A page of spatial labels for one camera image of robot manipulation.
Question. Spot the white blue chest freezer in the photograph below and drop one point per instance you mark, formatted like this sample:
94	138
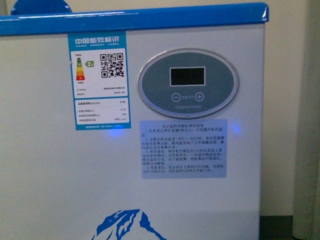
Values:
60	183

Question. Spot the white instruction sticker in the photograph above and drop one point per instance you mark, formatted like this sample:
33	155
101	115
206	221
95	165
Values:
182	149

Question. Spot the oval grey control panel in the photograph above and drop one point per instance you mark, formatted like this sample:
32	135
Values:
188	83

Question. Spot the blue energy label sticker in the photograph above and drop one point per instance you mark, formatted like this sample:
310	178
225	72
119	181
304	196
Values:
99	73

